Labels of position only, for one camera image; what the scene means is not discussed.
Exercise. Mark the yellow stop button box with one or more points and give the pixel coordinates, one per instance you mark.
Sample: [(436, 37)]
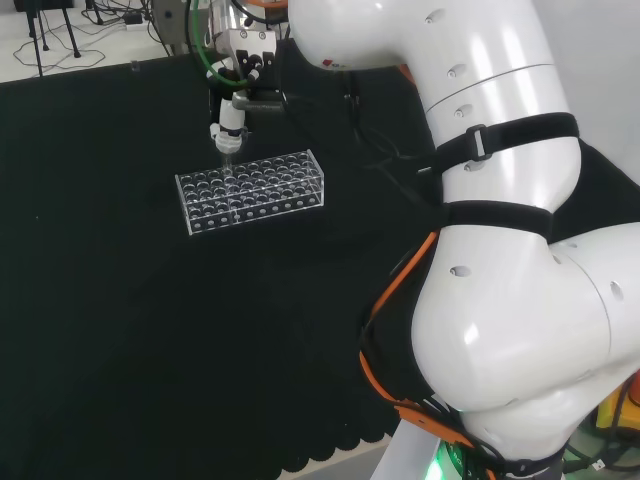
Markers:
[(611, 405)]

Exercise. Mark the clear acrylic test tube rack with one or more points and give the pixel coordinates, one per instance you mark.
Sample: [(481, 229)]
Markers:
[(270, 192)]

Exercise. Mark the grey equipment box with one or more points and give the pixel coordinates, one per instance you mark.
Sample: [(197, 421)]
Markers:
[(167, 25)]

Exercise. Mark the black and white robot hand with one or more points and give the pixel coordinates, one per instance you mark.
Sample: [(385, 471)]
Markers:
[(250, 75)]

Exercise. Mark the black tripod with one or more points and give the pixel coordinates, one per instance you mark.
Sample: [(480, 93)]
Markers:
[(67, 30)]

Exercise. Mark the clear glass test tube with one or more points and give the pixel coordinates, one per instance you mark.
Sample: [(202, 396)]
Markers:
[(227, 162)]

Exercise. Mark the black bench cloth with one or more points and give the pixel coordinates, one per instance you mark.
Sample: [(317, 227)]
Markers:
[(150, 310)]

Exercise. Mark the black power adapter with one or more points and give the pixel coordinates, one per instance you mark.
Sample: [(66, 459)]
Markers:
[(133, 20)]

